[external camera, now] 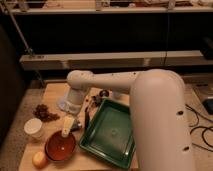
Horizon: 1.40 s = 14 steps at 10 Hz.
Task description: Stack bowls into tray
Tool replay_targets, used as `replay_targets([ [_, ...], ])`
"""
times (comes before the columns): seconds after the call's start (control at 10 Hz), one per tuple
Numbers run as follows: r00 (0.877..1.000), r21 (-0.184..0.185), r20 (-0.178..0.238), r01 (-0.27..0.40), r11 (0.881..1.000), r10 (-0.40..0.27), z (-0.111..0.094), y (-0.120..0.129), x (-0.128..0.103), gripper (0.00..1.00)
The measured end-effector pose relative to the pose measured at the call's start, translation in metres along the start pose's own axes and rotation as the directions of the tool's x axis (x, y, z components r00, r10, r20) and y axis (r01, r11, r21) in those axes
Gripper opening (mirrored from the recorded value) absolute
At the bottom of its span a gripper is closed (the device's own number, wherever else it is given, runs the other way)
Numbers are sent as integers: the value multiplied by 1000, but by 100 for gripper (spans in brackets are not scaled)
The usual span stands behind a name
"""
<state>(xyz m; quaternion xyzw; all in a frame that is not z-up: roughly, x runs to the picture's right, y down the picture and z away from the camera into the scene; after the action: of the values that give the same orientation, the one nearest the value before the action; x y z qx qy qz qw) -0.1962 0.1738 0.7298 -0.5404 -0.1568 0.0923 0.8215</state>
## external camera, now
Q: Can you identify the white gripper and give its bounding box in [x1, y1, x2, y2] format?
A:
[61, 88, 88, 137]

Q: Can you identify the brown ceramic bowl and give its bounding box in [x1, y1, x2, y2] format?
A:
[44, 131, 76, 162]

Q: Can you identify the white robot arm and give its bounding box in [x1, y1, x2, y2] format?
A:
[66, 69, 196, 171]

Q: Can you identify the green plastic tray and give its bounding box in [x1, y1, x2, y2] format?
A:
[79, 99, 135, 169]

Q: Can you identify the brown grape bunch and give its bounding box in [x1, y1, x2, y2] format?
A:
[33, 104, 60, 122]

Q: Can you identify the wooden board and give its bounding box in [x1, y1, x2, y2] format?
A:
[18, 83, 138, 171]

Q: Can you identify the white cup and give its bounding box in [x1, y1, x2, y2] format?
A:
[24, 118, 43, 139]

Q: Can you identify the small dark round object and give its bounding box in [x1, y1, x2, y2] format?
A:
[99, 90, 109, 98]

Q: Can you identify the orange apple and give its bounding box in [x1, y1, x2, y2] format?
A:
[32, 151, 48, 169]

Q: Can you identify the black floor cable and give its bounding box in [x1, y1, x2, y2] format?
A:
[185, 103, 213, 153]

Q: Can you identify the metal shelf rail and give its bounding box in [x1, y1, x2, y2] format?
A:
[20, 50, 213, 70]

